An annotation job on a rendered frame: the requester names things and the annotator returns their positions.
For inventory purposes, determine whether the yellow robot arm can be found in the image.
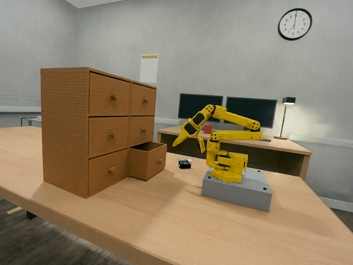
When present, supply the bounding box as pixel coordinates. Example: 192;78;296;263
191;104;263;183

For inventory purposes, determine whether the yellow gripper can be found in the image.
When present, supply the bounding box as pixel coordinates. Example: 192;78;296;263
172;118;205;153

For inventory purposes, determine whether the brown wooden chest of drawers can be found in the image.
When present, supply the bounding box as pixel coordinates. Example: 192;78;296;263
40;67;157;199

